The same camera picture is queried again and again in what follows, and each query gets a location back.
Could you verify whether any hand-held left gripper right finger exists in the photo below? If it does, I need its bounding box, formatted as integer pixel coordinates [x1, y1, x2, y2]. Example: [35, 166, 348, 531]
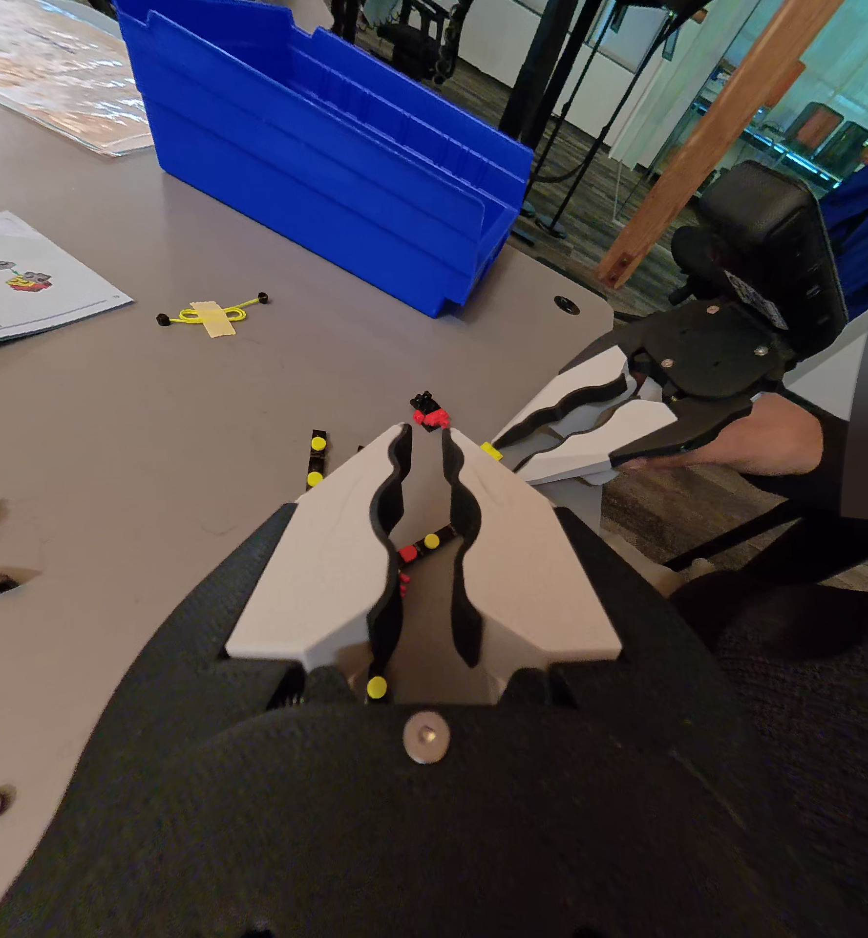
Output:
[441, 427, 624, 702]

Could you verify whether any black stand pole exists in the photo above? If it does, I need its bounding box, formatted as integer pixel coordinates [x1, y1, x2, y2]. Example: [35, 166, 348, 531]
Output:
[498, 0, 607, 148]

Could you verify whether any person's black sweater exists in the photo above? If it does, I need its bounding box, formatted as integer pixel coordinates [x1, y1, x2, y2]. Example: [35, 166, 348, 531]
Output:
[664, 506, 868, 938]

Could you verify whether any person's right hand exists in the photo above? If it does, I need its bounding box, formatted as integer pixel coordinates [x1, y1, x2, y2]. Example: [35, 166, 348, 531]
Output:
[619, 392, 825, 477]

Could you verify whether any person's right forearm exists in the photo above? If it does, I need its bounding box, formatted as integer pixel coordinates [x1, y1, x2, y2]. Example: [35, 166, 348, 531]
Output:
[796, 406, 848, 517]

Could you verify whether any blue plastic storage bin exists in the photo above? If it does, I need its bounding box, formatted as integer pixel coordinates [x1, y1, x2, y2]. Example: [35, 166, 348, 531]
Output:
[115, 0, 536, 320]

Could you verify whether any blue cloth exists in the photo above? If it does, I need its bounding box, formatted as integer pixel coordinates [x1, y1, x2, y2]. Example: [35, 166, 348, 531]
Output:
[818, 143, 868, 320]

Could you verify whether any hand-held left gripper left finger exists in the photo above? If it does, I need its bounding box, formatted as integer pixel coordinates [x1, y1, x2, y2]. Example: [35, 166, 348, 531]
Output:
[225, 423, 414, 684]

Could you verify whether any lego instruction booklet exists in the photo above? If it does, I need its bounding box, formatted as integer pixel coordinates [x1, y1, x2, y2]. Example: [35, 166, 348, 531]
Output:
[0, 211, 134, 350]

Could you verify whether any yellow elastic string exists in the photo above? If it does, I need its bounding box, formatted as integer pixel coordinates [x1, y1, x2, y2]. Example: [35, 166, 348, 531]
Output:
[155, 291, 270, 328]

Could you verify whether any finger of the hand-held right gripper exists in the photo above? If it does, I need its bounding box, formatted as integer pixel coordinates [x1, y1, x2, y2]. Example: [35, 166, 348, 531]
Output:
[489, 344, 636, 453]
[513, 398, 679, 488]

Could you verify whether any black yellow lego model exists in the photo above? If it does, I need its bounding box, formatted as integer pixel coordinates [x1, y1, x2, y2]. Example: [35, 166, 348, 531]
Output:
[305, 430, 458, 703]

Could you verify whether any wooden post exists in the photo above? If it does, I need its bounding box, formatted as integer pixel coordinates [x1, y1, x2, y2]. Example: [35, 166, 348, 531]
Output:
[597, 0, 845, 290]

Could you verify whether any beige tape piece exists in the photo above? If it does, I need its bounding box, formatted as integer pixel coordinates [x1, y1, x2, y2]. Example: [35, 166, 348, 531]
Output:
[190, 299, 237, 340]

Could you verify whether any clear plastic bag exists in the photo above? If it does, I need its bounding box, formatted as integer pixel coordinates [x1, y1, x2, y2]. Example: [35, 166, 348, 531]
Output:
[0, 0, 158, 158]

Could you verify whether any small red black lego assembly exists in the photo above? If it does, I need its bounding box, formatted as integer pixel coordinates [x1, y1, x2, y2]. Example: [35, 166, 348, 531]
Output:
[409, 392, 451, 432]

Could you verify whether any black office chair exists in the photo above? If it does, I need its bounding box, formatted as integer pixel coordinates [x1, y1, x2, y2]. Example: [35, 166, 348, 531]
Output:
[375, 0, 479, 85]

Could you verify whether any thin black light stand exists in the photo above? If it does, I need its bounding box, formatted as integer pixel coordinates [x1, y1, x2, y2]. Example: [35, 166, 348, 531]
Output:
[510, 15, 691, 241]

